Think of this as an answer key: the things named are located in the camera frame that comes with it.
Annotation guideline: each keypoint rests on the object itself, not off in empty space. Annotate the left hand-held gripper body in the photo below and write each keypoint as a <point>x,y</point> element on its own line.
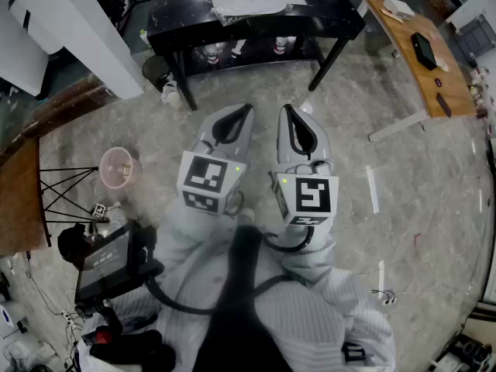
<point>201,176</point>

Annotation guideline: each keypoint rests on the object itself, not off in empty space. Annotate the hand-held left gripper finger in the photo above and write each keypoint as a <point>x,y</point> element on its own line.
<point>205,126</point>
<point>246,130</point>

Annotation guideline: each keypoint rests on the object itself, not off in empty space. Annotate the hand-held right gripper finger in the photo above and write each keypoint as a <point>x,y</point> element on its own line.
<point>283,145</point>
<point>321,138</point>

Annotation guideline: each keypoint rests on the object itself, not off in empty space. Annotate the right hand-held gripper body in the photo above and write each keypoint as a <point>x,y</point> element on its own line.
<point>312,196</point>

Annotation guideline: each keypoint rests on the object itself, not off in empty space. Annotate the clear plastic bag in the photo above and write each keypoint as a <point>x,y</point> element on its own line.
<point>232,16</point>

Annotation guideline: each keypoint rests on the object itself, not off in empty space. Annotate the person's left forearm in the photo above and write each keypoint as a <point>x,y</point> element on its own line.
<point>190,227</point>

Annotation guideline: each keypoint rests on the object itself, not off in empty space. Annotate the person's right forearm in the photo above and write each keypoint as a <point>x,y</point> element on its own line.
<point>310,254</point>

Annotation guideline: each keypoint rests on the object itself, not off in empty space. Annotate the white crumpled bag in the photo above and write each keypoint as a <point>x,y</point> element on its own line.
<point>171,95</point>

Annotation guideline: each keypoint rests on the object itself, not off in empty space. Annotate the black bag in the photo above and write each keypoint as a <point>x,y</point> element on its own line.
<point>73,244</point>

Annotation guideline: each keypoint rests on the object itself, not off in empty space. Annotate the black mesh bin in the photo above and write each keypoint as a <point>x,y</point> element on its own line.
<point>153,70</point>

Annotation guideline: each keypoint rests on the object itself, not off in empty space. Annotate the white bottle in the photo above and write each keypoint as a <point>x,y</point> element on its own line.
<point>237,49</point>

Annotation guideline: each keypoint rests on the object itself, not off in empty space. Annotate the pink mesh bin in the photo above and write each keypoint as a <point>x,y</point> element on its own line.
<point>116,169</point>

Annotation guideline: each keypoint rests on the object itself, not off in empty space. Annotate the bottle with red label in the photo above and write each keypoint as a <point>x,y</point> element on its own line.
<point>280,45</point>

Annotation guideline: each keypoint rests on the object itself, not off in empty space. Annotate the spare gripper on floor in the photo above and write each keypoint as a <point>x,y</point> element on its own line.
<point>106,212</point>

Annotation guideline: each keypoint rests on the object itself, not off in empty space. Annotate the black table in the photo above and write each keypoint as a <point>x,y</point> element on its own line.
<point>182,18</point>

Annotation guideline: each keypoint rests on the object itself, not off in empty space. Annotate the person's white striped garment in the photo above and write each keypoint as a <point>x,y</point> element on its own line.
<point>310,316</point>

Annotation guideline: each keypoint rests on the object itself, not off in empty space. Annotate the dark flat wallet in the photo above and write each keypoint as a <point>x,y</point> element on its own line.
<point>444,105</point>

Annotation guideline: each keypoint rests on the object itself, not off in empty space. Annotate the black screen device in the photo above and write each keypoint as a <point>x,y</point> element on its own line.
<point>104,262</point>

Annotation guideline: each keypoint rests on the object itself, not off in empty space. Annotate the small dark oval object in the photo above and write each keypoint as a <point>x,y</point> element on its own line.
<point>438,82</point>

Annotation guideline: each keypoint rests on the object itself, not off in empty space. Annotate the black case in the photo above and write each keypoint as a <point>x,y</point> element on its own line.
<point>424,50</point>

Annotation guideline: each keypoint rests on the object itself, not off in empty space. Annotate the wooden desk with white legs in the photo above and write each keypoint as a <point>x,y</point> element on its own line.
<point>426,52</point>

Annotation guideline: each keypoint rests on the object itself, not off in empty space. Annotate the white box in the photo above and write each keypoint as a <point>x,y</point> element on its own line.
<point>399,8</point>

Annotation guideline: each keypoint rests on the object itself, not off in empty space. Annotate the white pillar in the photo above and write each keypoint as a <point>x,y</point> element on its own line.
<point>89,25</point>

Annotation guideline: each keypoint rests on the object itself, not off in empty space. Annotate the grey crate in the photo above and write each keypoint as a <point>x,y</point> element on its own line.
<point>476,35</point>

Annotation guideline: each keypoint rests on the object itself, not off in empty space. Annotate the black padded gear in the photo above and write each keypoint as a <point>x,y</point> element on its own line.
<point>135,353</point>

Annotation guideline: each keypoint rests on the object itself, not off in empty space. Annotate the red and black tool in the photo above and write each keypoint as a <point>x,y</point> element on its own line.
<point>98,336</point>

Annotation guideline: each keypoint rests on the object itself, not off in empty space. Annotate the white power strip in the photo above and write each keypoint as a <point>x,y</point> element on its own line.
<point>67,317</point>

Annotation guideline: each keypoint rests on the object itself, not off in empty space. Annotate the white appliance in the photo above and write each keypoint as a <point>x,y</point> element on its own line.
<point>9,320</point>

